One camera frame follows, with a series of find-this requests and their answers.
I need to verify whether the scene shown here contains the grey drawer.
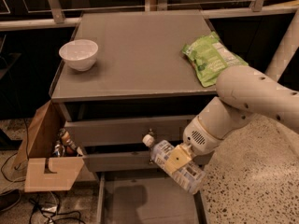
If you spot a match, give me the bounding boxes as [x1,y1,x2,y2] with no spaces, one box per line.
[81,147,216,173]
[96,170,208,224]
[65,116,193,147]

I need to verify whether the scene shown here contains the items inside wooden box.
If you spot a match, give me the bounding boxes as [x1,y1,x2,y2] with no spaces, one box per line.
[52,128,82,158]

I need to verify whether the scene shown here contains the grey drawer cabinet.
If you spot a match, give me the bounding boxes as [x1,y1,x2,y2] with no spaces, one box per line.
[49,10,249,224]

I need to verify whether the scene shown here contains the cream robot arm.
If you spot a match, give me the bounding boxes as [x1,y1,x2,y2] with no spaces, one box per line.
[164,17,299,175]

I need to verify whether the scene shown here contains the top grey drawer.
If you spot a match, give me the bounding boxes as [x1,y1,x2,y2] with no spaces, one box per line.
[65,116,193,147]

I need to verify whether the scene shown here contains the green snack bag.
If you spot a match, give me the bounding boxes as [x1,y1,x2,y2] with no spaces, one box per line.
[182,32,249,88]

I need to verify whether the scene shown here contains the white ceramic bowl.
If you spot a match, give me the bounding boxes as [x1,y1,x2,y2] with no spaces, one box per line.
[59,39,98,71]

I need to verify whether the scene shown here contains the black floor cables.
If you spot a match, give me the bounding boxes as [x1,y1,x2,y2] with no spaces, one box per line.
[0,119,87,224]

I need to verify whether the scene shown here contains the wooden side box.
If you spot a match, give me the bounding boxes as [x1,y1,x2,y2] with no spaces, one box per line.
[12,101,83,192]

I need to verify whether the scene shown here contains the metal railing frame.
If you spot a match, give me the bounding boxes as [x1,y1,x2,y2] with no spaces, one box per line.
[0,0,299,32]

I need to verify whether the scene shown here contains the clear plastic water bottle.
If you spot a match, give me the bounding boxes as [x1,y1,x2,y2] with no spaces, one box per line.
[143,134,206,194]

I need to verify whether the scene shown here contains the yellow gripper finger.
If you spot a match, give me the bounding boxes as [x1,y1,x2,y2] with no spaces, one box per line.
[164,145,192,175]

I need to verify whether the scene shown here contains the middle grey drawer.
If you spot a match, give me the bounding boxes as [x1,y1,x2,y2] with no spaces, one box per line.
[81,147,216,173]

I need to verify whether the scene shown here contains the bottom grey drawer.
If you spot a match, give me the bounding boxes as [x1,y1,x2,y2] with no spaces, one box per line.
[96,170,208,224]

